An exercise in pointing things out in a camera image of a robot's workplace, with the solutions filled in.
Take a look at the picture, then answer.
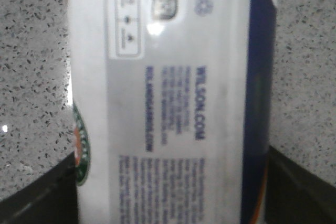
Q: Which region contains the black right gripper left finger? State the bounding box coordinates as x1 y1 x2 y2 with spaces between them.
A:
1 153 79 223

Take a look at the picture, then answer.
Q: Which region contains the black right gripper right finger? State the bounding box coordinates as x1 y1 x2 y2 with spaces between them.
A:
265 147 335 224

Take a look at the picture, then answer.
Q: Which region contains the white tennis ball can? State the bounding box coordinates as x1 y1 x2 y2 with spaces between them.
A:
68 0 277 223

